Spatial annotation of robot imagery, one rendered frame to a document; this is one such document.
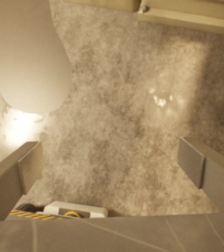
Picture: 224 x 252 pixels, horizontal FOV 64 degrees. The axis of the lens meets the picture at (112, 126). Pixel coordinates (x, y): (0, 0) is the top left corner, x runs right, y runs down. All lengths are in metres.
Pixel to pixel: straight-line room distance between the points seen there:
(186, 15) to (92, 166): 0.88
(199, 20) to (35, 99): 0.93
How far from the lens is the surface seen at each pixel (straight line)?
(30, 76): 1.13
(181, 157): 0.17
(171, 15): 1.09
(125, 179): 0.90
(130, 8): 1.15
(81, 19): 1.19
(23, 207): 0.94
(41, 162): 0.17
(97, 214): 0.81
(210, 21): 1.11
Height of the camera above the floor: 0.89
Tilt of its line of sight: 79 degrees down
